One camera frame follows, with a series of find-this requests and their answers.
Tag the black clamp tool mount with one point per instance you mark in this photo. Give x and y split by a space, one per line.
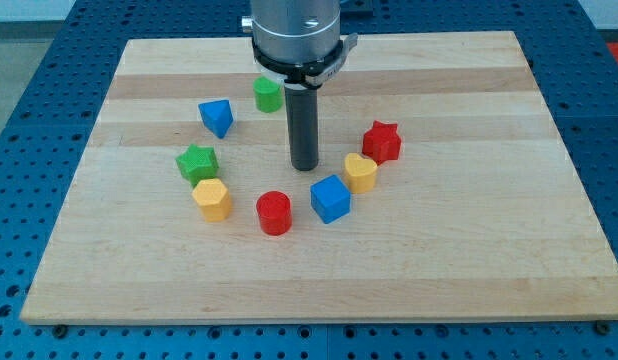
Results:
308 75

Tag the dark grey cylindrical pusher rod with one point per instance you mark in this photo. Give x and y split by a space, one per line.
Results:
302 125

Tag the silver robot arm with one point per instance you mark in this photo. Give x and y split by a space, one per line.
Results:
298 44

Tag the yellow heart block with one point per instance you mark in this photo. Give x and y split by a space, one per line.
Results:
359 173

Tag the blue triangle block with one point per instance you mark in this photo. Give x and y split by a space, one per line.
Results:
217 116

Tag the red star block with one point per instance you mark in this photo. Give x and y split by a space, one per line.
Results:
382 142

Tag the blue cube block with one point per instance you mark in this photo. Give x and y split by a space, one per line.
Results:
330 199

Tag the red cylinder block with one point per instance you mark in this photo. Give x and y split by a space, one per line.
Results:
274 213

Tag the green star block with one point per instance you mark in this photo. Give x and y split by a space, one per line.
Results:
197 163

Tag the yellow hexagon block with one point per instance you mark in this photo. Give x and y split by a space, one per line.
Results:
213 200

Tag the wooden board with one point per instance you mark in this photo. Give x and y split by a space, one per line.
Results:
444 192

